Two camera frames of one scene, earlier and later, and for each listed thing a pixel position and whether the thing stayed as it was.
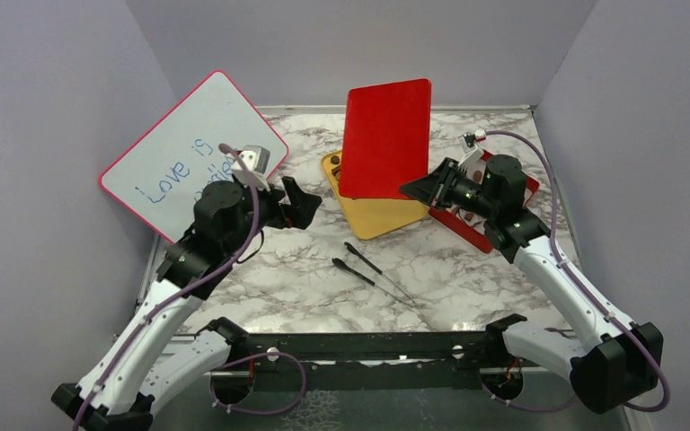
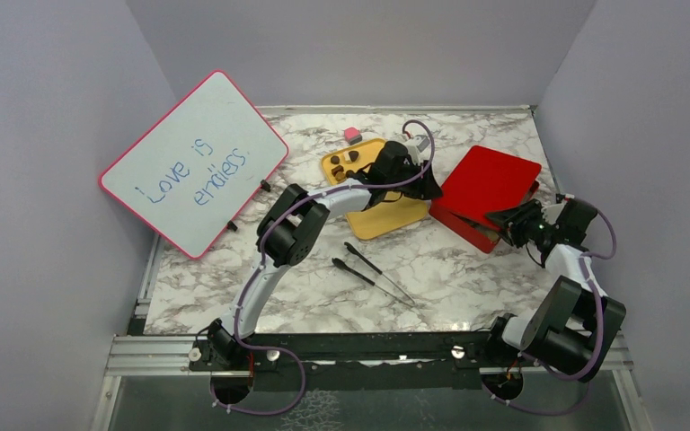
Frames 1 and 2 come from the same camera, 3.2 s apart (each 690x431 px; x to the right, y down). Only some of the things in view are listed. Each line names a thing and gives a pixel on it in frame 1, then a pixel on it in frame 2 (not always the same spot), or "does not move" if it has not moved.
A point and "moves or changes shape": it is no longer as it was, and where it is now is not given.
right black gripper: x=434 y=189 -> x=511 y=221
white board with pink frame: x=162 y=176 does not move
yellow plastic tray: x=375 y=217 does not move
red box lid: x=385 y=138 moves or changes shape
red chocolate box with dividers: x=469 y=228 does not move
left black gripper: x=298 y=213 -> x=427 y=188
